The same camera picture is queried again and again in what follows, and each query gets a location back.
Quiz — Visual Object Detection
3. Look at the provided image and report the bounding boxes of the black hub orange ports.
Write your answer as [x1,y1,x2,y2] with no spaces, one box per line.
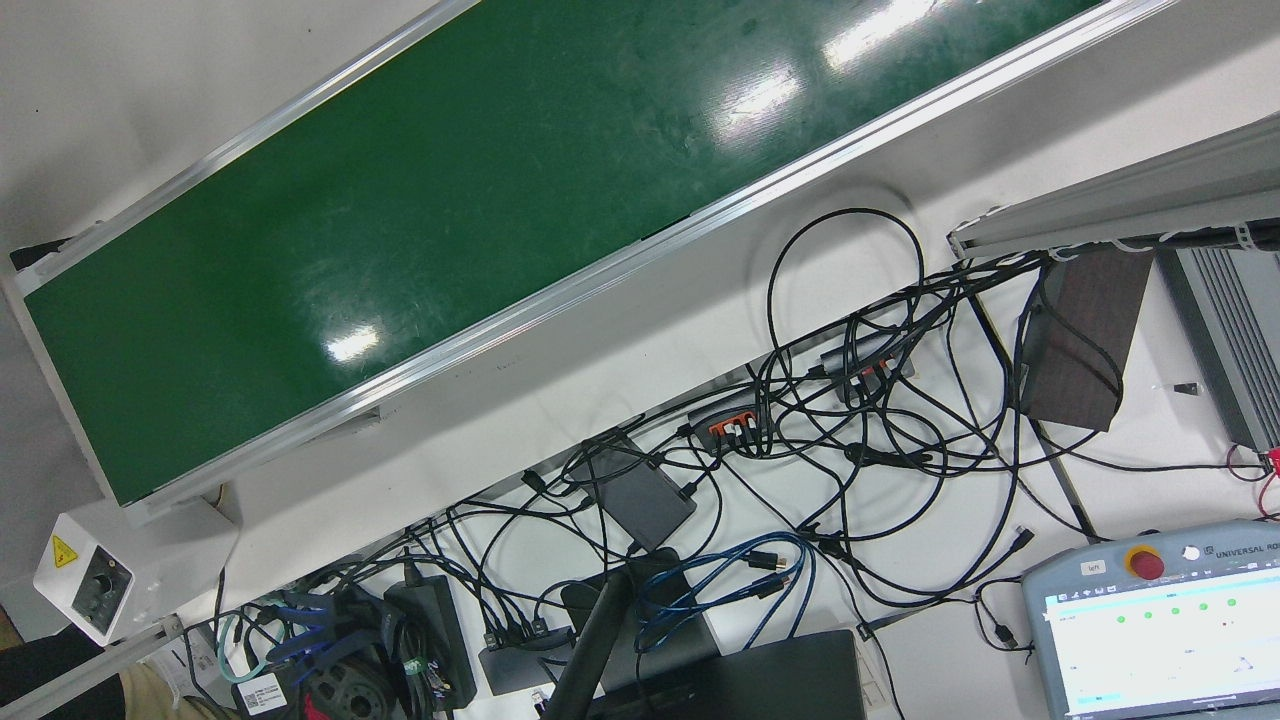
[688,393,773,453]

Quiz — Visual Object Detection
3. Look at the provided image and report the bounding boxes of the dark grey power brick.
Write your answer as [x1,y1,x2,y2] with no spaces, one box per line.
[583,438,698,553]

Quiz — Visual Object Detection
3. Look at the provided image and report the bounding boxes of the grey USB hub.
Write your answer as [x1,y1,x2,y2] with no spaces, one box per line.
[820,333,916,403]

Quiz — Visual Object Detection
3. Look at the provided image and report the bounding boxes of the black monitor stand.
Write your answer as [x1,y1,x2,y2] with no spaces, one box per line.
[540,548,723,720]

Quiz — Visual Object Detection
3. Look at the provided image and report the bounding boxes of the black docking hub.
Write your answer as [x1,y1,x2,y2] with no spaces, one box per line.
[478,625,573,693]

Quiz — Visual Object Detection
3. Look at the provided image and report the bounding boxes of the black computer monitor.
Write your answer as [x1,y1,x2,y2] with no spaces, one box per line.
[590,628,869,720]

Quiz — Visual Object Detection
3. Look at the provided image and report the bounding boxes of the black power adapter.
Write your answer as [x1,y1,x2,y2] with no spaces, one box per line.
[383,573,479,713]

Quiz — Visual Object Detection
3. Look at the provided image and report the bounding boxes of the white keyboard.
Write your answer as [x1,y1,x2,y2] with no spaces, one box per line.
[852,640,906,720]

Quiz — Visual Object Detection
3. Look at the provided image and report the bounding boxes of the dark brown wooden block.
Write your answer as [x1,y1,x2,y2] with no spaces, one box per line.
[1018,248,1156,433]

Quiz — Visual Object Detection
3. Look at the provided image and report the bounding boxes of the black case with round flange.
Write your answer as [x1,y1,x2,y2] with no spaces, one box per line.
[290,640,406,720]

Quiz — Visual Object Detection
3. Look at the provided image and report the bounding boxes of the white paper label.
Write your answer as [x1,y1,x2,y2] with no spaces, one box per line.
[235,672,291,717]

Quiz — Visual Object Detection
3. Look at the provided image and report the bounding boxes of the white conveyor control box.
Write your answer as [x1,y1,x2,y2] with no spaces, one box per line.
[33,495,241,648]

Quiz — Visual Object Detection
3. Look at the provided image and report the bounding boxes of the grey teach pendant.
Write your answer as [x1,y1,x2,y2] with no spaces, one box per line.
[1020,518,1280,720]

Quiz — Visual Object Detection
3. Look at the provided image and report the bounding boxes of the grey finned power supply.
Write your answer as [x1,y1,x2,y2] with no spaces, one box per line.
[1158,247,1280,456]

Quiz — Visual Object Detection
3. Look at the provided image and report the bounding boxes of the green conveyor belt aluminium frame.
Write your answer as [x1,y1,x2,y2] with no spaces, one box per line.
[0,0,1181,526]

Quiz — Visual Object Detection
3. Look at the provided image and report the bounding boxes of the blue cable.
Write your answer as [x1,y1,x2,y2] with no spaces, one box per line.
[635,530,818,653]

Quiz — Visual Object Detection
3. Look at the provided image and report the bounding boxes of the black looped cable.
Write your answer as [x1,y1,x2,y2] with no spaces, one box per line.
[767,207,926,401]

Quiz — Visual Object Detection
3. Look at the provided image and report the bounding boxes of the teal cable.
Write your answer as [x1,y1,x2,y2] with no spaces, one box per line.
[217,610,273,683]

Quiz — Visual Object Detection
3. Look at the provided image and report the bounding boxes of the aluminium profile post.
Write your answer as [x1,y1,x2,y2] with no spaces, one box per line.
[947,118,1280,263]

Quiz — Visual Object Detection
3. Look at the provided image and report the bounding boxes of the red wire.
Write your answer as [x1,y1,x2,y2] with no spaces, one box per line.
[1228,445,1280,521]

